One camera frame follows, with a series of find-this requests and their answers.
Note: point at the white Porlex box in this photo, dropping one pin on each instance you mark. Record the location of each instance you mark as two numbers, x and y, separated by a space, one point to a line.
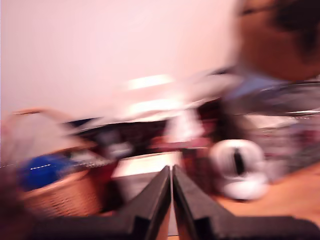
145 167

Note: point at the white round device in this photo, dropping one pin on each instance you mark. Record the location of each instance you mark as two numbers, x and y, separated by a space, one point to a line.
247 170

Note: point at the woven wicker basket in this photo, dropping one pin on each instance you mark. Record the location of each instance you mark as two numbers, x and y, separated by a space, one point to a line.
62 195

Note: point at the blue ball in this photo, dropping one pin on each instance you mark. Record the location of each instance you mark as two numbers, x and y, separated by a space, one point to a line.
42 172

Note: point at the person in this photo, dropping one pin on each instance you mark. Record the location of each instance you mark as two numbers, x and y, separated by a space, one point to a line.
280 40

